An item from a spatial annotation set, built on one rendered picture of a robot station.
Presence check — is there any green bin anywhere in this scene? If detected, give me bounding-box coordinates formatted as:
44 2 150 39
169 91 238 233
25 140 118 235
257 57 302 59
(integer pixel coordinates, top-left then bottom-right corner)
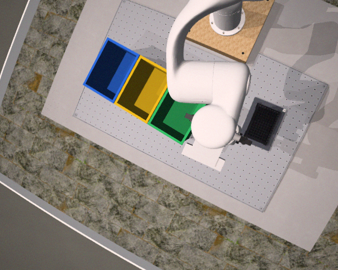
148 89 209 145

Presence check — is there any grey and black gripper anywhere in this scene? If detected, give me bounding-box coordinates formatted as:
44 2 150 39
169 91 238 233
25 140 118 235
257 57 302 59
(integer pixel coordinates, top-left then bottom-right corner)
185 113 252 146

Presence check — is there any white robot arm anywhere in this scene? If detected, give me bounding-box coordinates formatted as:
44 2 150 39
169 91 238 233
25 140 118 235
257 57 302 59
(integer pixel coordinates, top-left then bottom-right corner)
166 0 263 171

